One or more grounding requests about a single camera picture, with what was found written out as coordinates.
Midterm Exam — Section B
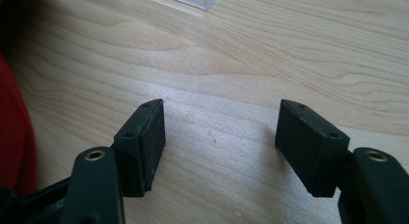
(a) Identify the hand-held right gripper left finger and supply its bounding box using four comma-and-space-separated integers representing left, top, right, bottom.
61, 98, 167, 224

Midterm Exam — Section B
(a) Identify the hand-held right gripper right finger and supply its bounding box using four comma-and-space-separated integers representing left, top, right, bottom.
274, 98, 409, 224

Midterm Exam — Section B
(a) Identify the red cloth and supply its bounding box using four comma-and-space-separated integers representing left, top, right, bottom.
0, 0, 39, 199

